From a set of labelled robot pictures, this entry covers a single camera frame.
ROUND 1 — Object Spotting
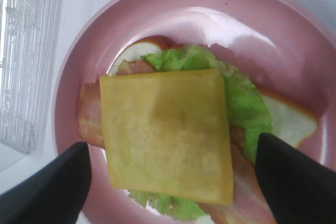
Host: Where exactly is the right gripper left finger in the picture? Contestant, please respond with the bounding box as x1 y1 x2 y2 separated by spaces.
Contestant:
1 142 91 223

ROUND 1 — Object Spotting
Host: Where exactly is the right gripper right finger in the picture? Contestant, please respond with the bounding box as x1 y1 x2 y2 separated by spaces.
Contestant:
255 133 335 223

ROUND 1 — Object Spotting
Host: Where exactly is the pink bacon strip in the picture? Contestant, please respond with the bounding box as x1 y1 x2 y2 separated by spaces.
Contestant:
199 126 276 223

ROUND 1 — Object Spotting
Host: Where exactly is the bread slice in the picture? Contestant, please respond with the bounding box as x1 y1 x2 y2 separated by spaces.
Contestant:
107 35 320 224

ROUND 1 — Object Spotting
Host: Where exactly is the brown bacon strip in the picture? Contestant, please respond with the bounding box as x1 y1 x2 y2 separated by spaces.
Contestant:
78 60 156 149

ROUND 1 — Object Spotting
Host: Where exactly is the green lettuce leaf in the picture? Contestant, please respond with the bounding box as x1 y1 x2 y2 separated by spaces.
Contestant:
129 45 272 221

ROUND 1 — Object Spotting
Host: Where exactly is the yellow cheese slice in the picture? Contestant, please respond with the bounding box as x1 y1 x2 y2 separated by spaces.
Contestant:
100 69 234 205

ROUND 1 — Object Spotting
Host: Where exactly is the pink round plate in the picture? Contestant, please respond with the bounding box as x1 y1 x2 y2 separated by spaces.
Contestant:
51 0 336 224

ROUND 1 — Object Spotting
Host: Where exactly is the left clear plastic tray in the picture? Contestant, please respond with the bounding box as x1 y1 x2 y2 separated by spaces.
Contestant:
1 0 61 154

